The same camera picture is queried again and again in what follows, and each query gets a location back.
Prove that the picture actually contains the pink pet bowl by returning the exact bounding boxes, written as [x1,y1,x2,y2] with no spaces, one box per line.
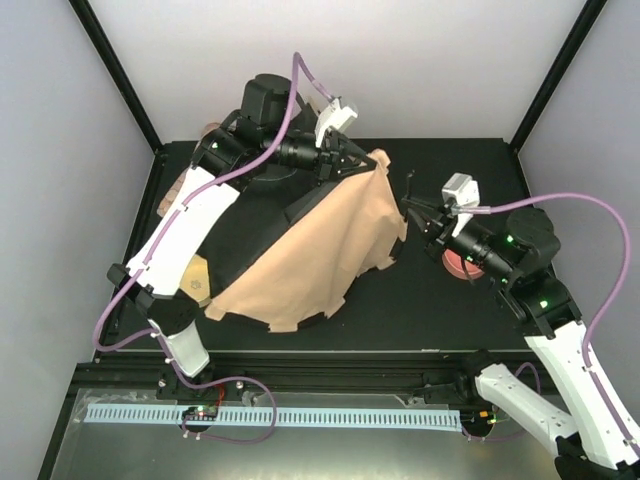
[442,250,484,282]

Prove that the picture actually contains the black tent pole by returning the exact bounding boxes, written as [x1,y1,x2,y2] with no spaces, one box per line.
[402,170,415,222]

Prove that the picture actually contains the beige fabric pet tent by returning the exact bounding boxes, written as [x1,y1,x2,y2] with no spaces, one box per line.
[204,149,407,333]

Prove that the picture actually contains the floral beige cushion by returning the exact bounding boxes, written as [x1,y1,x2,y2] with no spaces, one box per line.
[156,122,220,218]

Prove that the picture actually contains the yellow pet bowl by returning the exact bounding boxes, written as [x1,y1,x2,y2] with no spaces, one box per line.
[180,255,211,307]

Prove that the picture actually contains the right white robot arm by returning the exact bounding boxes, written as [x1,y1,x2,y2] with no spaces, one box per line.
[402,195,639,479]

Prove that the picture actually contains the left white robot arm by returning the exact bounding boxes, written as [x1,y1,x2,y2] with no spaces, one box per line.
[108,74,374,399]

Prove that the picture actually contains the small green circuit board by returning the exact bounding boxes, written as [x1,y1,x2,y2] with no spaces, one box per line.
[182,405,218,421]

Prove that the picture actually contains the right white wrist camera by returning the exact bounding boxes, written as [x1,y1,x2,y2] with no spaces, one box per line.
[441,173,480,237]

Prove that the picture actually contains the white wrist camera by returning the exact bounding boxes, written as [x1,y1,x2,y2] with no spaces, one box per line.
[441,173,480,237]
[314,97,359,148]

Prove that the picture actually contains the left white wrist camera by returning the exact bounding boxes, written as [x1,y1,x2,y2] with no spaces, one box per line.
[314,97,359,148]

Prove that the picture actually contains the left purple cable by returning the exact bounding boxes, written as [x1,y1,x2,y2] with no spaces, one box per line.
[93,51,341,351]

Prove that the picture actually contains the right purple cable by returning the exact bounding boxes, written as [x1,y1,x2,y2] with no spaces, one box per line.
[447,192,640,454]

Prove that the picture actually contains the light blue slotted cable duct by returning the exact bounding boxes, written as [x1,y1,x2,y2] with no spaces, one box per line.
[83,403,462,433]

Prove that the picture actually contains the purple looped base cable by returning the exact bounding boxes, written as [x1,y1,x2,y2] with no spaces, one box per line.
[149,329,279,445]

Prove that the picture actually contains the right black frame post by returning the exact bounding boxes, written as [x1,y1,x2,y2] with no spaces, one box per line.
[509,0,608,154]

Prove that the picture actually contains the black frame post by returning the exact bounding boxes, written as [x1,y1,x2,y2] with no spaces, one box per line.
[509,0,608,154]
[68,0,163,153]

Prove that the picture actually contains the left black frame post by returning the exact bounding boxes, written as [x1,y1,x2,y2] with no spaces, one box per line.
[68,0,163,153]

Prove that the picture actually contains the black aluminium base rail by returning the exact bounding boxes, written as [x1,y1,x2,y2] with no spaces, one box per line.
[74,349,601,406]

